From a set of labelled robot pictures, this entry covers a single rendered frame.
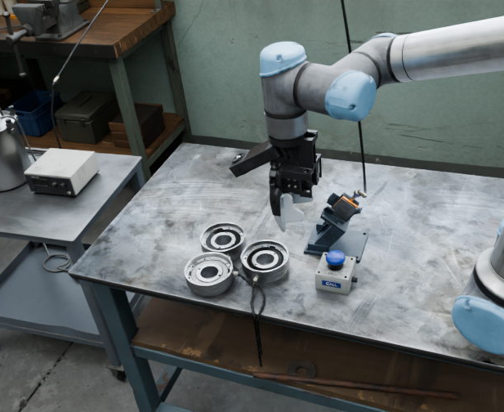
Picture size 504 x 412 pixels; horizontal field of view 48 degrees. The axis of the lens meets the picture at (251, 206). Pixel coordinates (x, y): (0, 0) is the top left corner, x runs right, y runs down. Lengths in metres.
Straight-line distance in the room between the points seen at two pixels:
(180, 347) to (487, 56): 0.98
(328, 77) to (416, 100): 1.88
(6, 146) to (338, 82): 1.29
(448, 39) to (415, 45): 0.05
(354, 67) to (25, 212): 1.23
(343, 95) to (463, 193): 0.69
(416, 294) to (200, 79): 2.09
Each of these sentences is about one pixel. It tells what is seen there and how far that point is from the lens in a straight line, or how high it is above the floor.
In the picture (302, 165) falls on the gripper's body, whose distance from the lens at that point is 1.02.
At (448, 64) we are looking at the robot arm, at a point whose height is 1.30.
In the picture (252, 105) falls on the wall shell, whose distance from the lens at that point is 2.99.
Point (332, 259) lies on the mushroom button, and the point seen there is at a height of 0.87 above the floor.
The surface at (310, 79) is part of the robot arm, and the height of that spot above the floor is 1.29.
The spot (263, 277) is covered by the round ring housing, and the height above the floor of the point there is 0.82.
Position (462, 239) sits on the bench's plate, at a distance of 1.36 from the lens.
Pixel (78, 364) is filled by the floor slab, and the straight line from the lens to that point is 2.28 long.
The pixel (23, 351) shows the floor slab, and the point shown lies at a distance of 2.42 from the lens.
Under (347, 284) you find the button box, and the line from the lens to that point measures 1.17.
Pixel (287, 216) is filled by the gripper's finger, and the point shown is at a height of 1.00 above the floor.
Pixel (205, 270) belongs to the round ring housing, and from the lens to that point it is 1.26.
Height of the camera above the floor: 1.66
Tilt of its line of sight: 36 degrees down
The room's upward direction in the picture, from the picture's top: 7 degrees counter-clockwise
